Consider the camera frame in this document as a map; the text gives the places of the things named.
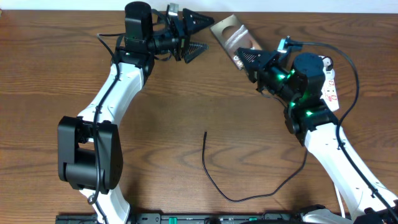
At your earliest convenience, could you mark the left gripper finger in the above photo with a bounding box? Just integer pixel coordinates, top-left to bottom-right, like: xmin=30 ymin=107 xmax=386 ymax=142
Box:
xmin=183 ymin=42 xmax=208 ymax=63
xmin=182 ymin=8 xmax=215 ymax=35

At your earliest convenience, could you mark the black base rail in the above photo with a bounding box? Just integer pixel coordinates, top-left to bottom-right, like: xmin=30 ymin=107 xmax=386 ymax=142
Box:
xmin=55 ymin=213 xmax=302 ymax=224

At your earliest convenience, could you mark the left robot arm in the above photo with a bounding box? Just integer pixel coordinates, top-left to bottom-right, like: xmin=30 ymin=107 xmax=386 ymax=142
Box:
xmin=55 ymin=1 xmax=214 ymax=223

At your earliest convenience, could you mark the white charger plug adapter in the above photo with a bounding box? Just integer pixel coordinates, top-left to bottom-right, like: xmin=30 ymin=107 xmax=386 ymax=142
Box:
xmin=322 ymin=56 xmax=335 ymax=80

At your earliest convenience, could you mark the black charger cable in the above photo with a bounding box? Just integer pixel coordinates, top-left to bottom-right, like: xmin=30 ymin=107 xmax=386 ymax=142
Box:
xmin=201 ymin=130 xmax=308 ymax=203

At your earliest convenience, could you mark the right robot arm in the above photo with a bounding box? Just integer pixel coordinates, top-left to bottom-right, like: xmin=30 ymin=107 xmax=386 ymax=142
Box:
xmin=236 ymin=48 xmax=397 ymax=223

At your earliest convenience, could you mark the white power strip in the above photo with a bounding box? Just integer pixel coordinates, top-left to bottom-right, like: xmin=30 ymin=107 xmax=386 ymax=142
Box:
xmin=320 ymin=79 xmax=340 ymax=112

